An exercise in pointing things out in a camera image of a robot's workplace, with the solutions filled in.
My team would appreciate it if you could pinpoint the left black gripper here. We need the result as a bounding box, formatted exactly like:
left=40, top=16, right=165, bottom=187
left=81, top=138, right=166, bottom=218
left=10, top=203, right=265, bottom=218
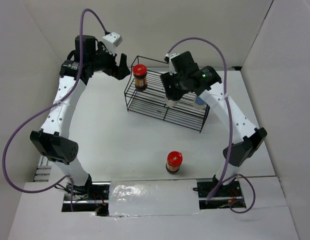
left=89, top=42, right=131, bottom=80

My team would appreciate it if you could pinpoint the black lid white bottle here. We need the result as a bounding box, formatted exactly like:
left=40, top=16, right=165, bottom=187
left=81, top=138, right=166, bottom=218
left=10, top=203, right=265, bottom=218
left=165, top=97, right=180, bottom=108

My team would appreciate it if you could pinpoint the red lid spice jar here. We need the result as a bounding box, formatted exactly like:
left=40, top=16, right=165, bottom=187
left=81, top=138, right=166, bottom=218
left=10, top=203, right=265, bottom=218
left=165, top=151, right=183, bottom=174
left=132, top=64, right=148, bottom=91

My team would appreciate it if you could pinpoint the silver lid white bottle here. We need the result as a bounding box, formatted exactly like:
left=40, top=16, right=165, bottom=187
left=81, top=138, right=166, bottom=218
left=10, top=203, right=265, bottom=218
left=193, top=95, right=207, bottom=110

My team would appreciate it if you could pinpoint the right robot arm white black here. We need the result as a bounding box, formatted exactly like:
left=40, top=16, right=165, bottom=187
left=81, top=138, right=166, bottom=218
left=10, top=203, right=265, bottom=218
left=160, top=51, right=267, bottom=196

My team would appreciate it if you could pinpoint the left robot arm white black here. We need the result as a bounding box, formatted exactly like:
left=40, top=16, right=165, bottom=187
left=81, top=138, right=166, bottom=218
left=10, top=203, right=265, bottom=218
left=30, top=32, right=130, bottom=200

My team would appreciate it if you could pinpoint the white foil tape sheet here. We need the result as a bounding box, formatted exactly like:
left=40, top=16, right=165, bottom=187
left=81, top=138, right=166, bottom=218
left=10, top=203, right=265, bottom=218
left=108, top=179, right=201, bottom=217

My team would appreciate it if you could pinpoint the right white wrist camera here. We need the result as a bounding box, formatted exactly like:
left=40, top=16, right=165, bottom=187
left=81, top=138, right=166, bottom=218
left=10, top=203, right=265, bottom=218
left=164, top=53, right=180, bottom=76

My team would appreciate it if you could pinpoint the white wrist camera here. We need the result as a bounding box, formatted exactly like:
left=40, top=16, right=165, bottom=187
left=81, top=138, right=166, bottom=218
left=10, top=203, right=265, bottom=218
left=164, top=53, right=180, bottom=76
left=102, top=32, right=123, bottom=55

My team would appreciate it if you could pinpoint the black wire rack basket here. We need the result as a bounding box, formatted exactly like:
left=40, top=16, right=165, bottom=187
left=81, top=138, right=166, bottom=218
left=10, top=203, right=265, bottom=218
left=124, top=55, right=210, bottom=132

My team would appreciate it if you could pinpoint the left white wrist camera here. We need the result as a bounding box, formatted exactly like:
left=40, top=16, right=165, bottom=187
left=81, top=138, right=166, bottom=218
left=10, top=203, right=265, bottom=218
left=102, top=32, right=123, bottom=55

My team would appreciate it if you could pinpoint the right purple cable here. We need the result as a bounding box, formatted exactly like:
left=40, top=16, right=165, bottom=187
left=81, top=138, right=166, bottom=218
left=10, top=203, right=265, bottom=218
left=166, top=36, right=257, bottom=214

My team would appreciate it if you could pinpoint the purple cable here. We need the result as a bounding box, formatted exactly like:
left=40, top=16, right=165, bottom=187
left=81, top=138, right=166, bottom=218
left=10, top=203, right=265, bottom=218
left=166, top=36, right=257, bottom=214
left=1, top=8, right=108, bottom=213

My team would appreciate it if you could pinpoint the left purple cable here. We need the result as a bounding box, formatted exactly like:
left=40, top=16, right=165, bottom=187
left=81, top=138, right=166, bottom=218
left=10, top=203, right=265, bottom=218
left=1, top=8, right=108, bottom=213

